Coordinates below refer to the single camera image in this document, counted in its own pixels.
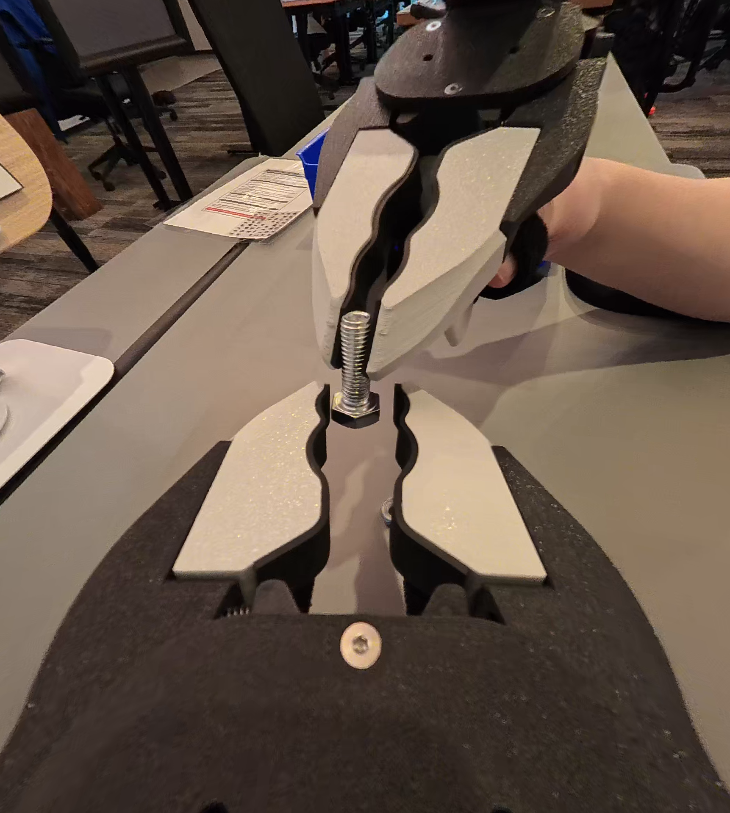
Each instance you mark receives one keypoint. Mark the blue jacket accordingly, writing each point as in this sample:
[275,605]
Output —
[28,57]

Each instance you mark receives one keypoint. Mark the blue plastic bin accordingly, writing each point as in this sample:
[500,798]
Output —
[311,168]

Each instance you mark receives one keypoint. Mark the silver hex bolt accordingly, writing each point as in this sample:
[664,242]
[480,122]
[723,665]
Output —
[355,355]

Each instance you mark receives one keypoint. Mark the wood and white document stand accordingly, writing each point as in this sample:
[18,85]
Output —
[34,394]

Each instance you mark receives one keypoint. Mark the person's right forearm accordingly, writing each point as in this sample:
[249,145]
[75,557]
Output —
[689,241]

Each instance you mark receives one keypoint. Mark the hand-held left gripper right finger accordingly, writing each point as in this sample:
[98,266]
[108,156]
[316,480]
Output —
[466,508]

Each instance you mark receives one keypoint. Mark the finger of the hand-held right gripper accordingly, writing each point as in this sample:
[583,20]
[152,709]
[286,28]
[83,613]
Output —
[460,222]
[346,209]

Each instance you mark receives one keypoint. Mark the laminated instruction sheet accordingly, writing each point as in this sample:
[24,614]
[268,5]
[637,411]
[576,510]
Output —
[244,203]

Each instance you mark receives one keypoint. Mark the brown wooden post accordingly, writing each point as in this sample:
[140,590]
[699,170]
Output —
[53,165]

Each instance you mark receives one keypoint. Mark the black framed display easel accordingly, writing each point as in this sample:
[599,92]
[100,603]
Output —
[117,25]

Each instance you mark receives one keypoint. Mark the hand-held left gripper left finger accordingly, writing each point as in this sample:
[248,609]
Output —
[257,495]

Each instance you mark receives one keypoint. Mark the silver hex nut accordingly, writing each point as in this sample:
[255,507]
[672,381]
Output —
[386,512]

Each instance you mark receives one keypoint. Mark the person's right hand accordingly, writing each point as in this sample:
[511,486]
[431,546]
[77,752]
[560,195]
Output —
[578,216]

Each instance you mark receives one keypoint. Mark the black wrist rest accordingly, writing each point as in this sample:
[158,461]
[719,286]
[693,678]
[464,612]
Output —
[593,295]

